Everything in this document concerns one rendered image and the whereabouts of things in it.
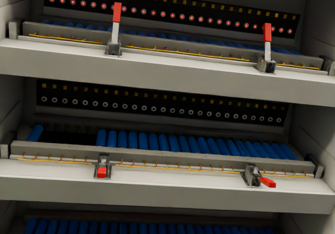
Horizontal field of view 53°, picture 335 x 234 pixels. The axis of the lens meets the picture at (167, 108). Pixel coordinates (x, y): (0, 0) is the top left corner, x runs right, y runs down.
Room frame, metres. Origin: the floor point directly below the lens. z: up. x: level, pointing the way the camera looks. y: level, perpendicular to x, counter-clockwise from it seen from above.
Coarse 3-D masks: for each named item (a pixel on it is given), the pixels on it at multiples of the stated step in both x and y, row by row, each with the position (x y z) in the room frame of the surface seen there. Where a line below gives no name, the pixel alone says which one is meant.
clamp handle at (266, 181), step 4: (256, 168) 0.58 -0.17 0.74; (252, 172) 0.59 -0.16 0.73; (256, 172) 0.59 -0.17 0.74; (256, 176) 0.57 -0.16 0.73; (260, 176) 0.57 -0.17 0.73; (260, 180) 0.55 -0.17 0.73; (264, 180) 0.54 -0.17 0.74; (268, 180) 0.53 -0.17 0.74; (264, 184) 0.53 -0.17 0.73; (268, 184) 0.52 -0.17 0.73; (272, 184) 0.52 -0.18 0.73
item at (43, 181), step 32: (0, 128) 0.56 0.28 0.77; (32, 128) 0.67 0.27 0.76; (224, 128) 0.74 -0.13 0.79; (256, 128) 0.75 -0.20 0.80; (0, 160) 0.55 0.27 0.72; (320, 160) 0.66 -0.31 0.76; (0, 192) 0.52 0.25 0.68; (32, 192) 0.53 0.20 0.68; (64, 192) 0.53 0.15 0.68; (96, 192) 0.54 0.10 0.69; (128, 192) 0.55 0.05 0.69; (160, 192) 0.55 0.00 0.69; (192, 192) 0.56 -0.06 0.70; (224, 192) 0.57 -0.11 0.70; (256, 192) 0.58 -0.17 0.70; (288, 192) 0.58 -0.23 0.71; (320, 192) 0.60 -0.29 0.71
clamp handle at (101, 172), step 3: (102, 159) 0.54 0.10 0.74; (105, 159) 0.54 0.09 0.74; (102, 162) 0.55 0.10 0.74; (105, 162) 0.55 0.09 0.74; (102, 165) 0.53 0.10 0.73; (105, 165) 0.54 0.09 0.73; (99, 168) 0.50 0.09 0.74; (102, 168) 0.51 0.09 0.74; (105, 168) 0.51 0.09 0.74; (99, 171) 0.49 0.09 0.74; (102, 171) 0.49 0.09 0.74; (105, 171) 0.49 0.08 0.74; (99, 174) 0.48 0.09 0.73; (102, 174) 0.48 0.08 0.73; (105, 174) 0.48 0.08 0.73; (99, 177) 0.48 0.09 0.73; (102, 177) 0.48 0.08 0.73
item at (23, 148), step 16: (16, 144) 0.56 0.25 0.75; (32, 144) 0.57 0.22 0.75; (48, 144) 0.57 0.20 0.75; (64, 144) 0.58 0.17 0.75; (32, 160) 0.55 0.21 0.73; (48, 160) 0.55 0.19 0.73; (112, 160) 0.59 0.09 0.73; (128, 160) 0.59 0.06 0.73; (144, 160) 0.59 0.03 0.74; (160, 160) 0.60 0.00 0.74; (176, 160) 0.60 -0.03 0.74; (192, 160) 0.60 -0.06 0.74; (208, 160) 0.61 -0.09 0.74; (224, 160) 0.61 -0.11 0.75; (240, 160) 0.62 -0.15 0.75; (256, 160) 0.63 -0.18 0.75; (272, 160) 0.64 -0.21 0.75; (288, 160) 0.65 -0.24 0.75; (288, 176) 0.62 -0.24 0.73; (304, 176) 0.63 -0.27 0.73
